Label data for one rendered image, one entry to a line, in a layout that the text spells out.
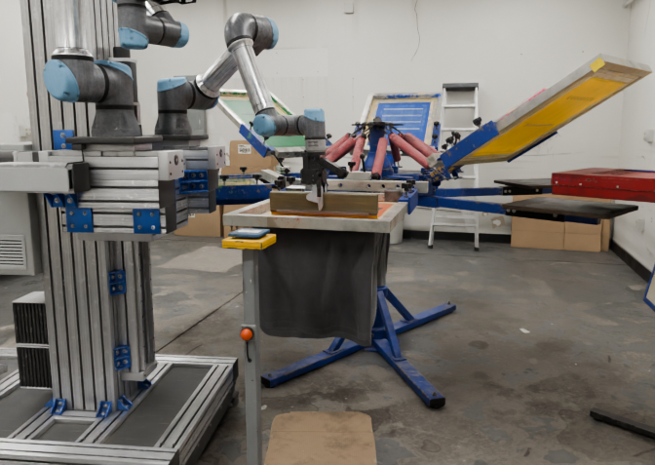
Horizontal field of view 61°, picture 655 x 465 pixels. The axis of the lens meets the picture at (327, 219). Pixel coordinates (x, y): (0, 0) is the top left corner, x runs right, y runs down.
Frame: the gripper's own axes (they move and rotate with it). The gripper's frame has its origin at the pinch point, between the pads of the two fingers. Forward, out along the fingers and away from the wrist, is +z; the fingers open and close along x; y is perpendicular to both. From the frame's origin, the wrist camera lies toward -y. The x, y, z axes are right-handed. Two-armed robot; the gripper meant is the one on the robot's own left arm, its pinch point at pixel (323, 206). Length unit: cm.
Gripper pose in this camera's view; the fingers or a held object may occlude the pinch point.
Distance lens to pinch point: 206.3
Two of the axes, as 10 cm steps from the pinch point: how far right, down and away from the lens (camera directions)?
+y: -9.7, -0.1, 2.5
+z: 0.3, 9.9, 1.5
